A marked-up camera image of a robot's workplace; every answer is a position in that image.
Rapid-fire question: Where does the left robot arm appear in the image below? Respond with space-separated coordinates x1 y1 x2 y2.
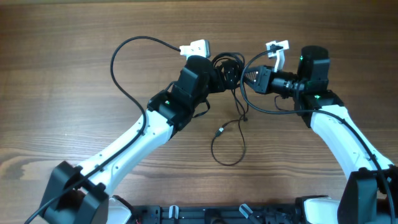
35 53 244 223

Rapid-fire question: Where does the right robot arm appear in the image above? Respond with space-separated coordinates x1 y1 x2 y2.
240 44 397 223

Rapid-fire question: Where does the right camera black cable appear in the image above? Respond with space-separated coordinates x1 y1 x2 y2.
239 46 396 224

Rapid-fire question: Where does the camera black cable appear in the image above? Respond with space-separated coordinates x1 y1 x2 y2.
24 35 182 224
239 46 396 224

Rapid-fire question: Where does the left camera black cable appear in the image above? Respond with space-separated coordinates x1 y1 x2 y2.
24 35 182 224

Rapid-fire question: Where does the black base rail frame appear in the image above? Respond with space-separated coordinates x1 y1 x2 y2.
128 204 301 224

